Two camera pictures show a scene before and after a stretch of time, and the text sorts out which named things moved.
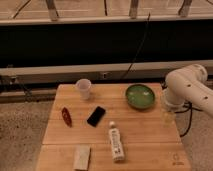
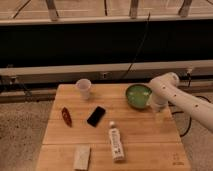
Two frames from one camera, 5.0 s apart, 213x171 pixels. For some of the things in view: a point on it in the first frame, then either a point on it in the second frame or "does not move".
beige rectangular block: (81, 157) does not move
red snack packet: (66, 116) does not move
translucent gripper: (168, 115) to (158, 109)
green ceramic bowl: (140, 96) does not move
